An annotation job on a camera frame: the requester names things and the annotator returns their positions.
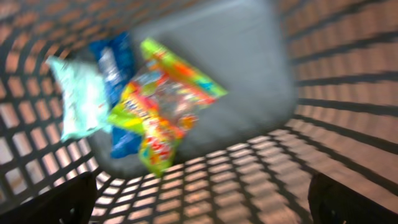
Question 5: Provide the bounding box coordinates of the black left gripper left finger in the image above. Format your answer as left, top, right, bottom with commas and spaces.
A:
1, 172, 97, 224

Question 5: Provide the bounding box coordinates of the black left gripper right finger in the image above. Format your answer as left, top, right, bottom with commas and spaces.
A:
308, 173, 397, 224

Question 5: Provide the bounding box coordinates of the light teal snack packet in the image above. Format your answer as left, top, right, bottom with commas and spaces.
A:
45, 56, 112, 142

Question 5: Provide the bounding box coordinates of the green Haribo gummy bag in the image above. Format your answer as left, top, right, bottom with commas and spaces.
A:
108, 39, 228, 177

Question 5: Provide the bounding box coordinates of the blue Oreo cookie pack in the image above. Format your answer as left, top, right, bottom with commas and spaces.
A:
89, 32, 142, 159

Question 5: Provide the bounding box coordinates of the grey plastic mesh basket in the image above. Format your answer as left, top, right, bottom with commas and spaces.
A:
1, 1, 397, 223

